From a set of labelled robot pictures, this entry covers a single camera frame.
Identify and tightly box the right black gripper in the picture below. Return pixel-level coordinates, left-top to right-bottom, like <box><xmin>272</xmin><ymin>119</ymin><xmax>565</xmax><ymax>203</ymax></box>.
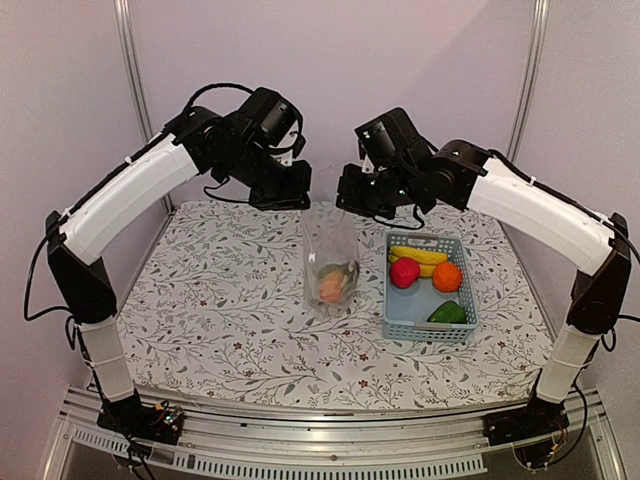
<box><xmin>335</xmin><ymin>162</ymin><xmax>419</xmax><ymax>219</ymax></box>

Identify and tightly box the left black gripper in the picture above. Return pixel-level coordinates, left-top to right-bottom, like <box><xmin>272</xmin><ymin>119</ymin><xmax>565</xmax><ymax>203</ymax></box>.
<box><xmin>219</xmin><ymin>141</ymin><xmax>314</xmax><ymax>212</ymax></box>

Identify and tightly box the red toy apple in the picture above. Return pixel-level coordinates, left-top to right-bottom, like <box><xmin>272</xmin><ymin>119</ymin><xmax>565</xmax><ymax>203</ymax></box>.
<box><xmin>389</xmin><ymin>257</ymin><xmax>421</xmax><ymax>289</ymax></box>

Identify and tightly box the clear zip top bag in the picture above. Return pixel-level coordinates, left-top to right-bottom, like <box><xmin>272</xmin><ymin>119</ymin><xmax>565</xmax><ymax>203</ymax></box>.
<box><xmin>301</xmin><ymin>167</ymin><xmax>362</xmax><ymax>319</ymax></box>

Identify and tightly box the green toy cabbage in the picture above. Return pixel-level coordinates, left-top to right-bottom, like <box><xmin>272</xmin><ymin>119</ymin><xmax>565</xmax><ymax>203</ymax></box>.
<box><xmin>316</xmin><ymin>260</ymin><xmax>360</xmax><ymax>287</ymax></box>

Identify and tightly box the light blue plastic basket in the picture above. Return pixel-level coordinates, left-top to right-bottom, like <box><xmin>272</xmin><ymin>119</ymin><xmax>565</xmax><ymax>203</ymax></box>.
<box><xmin>383</xmin><ymin>231</ymin><xmax>479</xmax><ymax>343</ymax></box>

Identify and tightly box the green orange toy mango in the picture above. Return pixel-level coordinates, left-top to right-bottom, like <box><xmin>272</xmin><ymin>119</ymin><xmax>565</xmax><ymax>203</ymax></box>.
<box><xmin>318</xmin><ymin>271</ymin><xmax>347</xmax><ymax>304</ymax></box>

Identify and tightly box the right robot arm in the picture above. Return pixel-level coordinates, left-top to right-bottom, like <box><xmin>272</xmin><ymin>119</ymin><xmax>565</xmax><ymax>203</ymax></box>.
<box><xmin>336</xmin><ymin>140</ymin><xmax>632</xmax><ymax>436</ymax></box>

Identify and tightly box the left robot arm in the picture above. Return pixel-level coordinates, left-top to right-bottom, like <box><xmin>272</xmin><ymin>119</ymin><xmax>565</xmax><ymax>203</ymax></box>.
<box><xmin>47</xmin><ymin>100</ymin><xmax>311</xmax><ymax>434</ymax></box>

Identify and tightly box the yellow toy banana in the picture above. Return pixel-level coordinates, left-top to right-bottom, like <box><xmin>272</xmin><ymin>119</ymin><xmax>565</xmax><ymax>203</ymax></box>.
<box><xmin>388</xmin><ymin>246</ymin><xmax>449</xmax><ymax>278</ymax></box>

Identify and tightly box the orange toy orange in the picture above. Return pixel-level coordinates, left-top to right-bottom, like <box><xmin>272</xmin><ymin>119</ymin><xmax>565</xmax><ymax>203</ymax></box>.
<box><xmin>432</xmin><ymin>262</ymin><xmax>463</xmax><ymax>293</ymax></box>

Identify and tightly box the green toy pepper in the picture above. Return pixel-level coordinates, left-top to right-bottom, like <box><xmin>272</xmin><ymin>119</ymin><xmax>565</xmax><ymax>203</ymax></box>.
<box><xmin>427</xmin><ymin>300</ymin><xmax>467</xmax><ymax>324</ymax></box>

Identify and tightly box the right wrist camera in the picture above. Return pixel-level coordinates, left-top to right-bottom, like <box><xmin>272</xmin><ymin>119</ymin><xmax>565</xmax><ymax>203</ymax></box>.
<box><xmin>355</xmin><ymin>107</ymin><xmax>433</xmax><ymax>173</ymax></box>

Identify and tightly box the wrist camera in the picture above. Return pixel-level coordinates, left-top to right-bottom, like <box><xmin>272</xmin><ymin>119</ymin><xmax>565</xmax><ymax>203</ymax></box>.
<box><xmin>239</xmin><ymin>87</ymin><xmax>306</xmax><ymax>158</ymax></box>
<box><xmin>355</xmin><ymin>107</ymin><xmax>433</xmax><ymax>173</ymax></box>

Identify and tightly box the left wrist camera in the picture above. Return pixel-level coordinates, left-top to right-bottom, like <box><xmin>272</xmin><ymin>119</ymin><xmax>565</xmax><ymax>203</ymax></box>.
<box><xmin>239</xmin><ymin>87</ymin><xmax>306</xmax><ymax>158</ymax></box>

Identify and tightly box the right aluminium post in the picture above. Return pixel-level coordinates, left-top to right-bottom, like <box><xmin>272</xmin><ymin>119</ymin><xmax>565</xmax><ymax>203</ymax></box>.
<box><xmin>507</xmin><ymin>0</ymin><xmax>550</xmax><ymax>162</ymax></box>

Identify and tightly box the aluminium post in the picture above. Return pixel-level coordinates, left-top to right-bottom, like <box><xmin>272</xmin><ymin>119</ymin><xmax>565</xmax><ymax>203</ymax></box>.
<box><xmin>507</xmin><ymin>0</ymin><xmax>550</xmax><ymax>162</ymax></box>
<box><xmin>113</xmin><ymin>0</ymin><xmax>154</xmax><ymax>141</ymax></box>

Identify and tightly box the left aluminium post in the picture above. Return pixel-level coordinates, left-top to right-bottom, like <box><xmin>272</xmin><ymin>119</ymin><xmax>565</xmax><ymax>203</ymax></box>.
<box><xmin>113</xmin><ymin>0</ymin><xmax>154</xmax><ymax>141</ymax></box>

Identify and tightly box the aluminium front rail frame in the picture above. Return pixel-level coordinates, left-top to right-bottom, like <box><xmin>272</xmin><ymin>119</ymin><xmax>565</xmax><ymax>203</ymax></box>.
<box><xmin>42</xmin><ymin>387</ymin><xmax>626</xmax><ymax>480</ymax></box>

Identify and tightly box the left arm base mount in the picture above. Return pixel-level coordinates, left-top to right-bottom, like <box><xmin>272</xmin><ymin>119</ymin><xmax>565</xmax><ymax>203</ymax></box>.
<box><xmin>97</xmin><ymin>391</ymin><xmax>184</xmax><ymax>445</ymax></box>

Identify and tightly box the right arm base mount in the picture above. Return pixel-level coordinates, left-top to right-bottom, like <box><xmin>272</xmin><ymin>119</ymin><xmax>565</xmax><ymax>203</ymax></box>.
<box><xmin>482</xmin><ymin>396</ymin><xmax>569</xmax><ymax>446</ymax></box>

